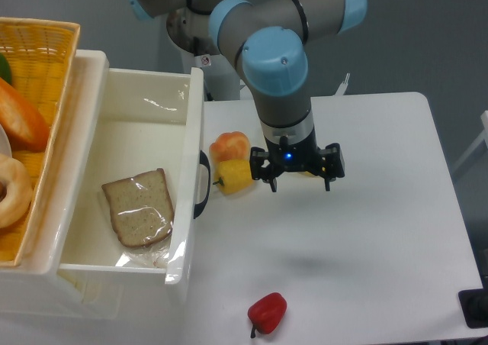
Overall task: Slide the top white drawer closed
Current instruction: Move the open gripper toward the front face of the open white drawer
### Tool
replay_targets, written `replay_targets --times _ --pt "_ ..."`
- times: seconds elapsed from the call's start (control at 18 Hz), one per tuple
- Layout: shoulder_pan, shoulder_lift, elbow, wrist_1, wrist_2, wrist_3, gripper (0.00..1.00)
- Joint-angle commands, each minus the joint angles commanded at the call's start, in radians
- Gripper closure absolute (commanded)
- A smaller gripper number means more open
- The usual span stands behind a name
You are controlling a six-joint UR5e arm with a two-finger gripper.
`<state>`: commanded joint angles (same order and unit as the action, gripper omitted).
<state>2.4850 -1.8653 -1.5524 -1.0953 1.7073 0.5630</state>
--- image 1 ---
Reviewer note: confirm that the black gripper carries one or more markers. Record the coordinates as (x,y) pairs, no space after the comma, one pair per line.
(294,149)

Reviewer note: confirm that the white top drawer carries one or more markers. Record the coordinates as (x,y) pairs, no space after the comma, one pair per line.
(147,120)

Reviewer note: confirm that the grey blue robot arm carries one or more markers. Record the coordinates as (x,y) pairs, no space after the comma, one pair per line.
(265,46)

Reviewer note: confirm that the white drawer cabinet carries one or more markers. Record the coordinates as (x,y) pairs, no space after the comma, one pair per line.
(40,285)

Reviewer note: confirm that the yellow corn piece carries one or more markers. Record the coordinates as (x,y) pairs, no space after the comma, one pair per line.
(232,176)

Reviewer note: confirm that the orange peach fruit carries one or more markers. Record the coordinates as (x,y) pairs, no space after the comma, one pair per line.
(230,146)

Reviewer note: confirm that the red bell pepper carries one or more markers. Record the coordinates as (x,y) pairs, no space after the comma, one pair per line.
(266,314)

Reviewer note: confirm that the wrapped bread slice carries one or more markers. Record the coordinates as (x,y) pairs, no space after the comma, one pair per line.
(141,209)

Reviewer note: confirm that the black table clamp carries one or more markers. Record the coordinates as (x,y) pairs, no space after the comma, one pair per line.
(474,307)

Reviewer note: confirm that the orange bread loaf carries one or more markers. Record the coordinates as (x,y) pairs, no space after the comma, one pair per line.
(24,125)

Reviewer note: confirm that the beige bagel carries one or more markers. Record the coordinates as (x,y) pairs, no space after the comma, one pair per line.
(18,190)

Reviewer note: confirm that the yellow wicker basket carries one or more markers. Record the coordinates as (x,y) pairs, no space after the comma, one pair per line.
(39,54)

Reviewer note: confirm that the green vegetable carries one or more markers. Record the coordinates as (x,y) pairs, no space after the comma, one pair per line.
(5,70)

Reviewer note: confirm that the black drawer handle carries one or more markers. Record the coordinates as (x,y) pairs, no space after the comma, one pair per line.
(203,186)

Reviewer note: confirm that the white chair frame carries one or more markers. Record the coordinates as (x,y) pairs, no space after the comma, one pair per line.
(475,150)

